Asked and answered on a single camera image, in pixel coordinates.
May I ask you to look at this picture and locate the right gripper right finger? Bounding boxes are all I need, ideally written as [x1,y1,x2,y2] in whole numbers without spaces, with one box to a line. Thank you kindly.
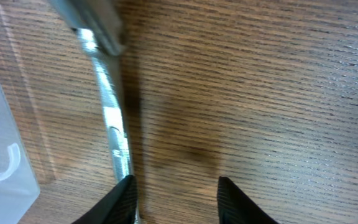
[217,176,278,224]

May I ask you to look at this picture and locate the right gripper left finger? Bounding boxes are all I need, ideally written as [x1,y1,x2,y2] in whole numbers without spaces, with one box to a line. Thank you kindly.
[72,175,138,224]

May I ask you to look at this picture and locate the silver socket wrench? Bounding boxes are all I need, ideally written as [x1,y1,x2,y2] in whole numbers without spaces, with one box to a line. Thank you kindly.
[50,0,142,224]

